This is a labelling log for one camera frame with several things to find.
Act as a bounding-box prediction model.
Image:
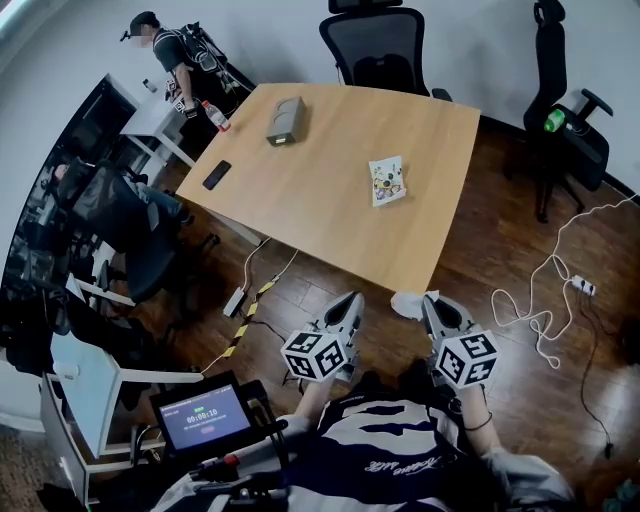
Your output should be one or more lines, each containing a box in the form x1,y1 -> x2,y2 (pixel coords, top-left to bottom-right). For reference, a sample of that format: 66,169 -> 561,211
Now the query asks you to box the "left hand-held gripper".
280,292 -> 366,384

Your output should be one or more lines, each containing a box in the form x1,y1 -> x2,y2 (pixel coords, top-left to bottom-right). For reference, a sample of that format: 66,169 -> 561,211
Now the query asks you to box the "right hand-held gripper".
422,290 -> 500,391

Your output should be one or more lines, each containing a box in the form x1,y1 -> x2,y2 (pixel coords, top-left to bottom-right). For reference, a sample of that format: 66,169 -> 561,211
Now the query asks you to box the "white wet wipe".
390,291 -> 427,320

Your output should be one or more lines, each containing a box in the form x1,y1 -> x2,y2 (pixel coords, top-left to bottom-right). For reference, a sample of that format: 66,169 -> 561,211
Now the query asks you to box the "printed wet wipe pack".
368,155 -> 409,209

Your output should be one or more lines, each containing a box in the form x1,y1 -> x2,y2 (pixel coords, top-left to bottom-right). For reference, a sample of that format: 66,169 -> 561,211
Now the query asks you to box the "person's left forearm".
291,378 -> 335,422

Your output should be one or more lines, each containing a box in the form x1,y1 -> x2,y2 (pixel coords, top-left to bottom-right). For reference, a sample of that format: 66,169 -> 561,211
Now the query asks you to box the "person's right forearm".
460,383 -> 507,457

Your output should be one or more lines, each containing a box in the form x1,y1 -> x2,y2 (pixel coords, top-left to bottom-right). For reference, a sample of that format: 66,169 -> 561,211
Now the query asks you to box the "yellow black striped floor strip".
221,280 -> 278,359

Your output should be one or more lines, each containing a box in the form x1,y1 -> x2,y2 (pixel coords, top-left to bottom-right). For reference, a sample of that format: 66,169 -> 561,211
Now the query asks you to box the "grey power adapter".
222,286 -> 248,319

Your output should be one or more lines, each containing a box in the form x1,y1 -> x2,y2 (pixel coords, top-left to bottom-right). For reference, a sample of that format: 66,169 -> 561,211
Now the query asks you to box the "black wristband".
462,410 -> 494,432

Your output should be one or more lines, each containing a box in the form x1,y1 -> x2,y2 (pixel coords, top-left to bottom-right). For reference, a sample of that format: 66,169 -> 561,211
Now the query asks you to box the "white power strip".
569,274 -> 598,297

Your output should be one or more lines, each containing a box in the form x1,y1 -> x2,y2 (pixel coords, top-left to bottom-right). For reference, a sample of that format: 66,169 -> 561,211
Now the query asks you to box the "person's patterned shirt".
158,368 -> 577,512

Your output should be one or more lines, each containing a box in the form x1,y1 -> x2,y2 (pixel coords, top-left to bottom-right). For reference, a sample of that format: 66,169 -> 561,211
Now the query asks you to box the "black tablet screen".
149,383 -> 254,455

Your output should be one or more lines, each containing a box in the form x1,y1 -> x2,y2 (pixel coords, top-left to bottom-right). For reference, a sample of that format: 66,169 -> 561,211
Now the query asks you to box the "black phone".
201,159 -> 233,192

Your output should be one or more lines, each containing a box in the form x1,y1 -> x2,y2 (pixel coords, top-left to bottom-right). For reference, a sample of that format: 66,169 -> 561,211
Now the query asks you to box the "grey box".
265,95 -> 307,148

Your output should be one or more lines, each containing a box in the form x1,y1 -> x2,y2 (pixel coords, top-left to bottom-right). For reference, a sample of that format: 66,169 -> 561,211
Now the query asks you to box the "black office chair with armrests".
503,0 -> 616,224

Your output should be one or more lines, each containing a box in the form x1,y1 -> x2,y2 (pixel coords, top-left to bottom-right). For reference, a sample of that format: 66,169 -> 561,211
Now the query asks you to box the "green bottle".
543,107 -> 568,134

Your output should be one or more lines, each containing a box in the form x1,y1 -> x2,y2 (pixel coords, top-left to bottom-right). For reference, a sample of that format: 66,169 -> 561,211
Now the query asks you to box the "black swivel chair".
64,164 -> 221,304

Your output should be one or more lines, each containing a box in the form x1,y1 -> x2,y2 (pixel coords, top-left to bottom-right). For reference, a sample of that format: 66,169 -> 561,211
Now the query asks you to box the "clear bottle with red label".
200,99 -> 232,133

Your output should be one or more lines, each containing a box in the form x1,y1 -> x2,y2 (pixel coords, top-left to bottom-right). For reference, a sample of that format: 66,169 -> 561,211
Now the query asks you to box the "black mesh office chair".
318,0 -> 454,104

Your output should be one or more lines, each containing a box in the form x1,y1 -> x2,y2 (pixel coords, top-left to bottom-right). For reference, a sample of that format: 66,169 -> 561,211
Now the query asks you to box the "white desk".
119,91 -> 202,170

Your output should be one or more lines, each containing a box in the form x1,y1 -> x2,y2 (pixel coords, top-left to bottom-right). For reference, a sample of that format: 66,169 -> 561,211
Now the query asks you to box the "long white cable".
490,191 -> 640,371

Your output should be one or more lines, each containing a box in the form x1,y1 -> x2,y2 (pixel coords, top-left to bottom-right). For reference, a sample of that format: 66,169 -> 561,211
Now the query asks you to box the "short white cable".
242,236 -> 301,292

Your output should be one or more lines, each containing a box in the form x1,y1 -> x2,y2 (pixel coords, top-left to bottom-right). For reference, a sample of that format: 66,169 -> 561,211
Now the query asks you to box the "thin black cable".
573,288 -> 615,459

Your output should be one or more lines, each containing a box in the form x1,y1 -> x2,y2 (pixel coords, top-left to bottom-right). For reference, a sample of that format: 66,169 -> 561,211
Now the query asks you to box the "black chest mount rig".
188,379 -> 302,504

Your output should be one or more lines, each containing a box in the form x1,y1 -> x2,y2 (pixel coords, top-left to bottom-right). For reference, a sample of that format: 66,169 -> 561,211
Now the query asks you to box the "white frame chair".
39,331 -> 205,501

